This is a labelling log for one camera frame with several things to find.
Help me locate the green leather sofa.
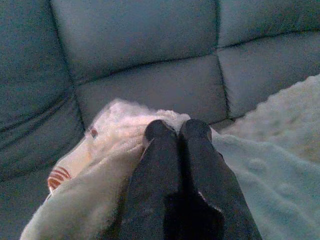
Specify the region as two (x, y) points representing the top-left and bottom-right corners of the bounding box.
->
(0, 0), (320, 240)

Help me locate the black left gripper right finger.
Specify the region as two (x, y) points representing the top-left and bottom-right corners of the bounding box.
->
(178, 118), (263, 240)

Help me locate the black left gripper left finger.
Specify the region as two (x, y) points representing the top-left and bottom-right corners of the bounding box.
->
(104, 119), (181, 240)

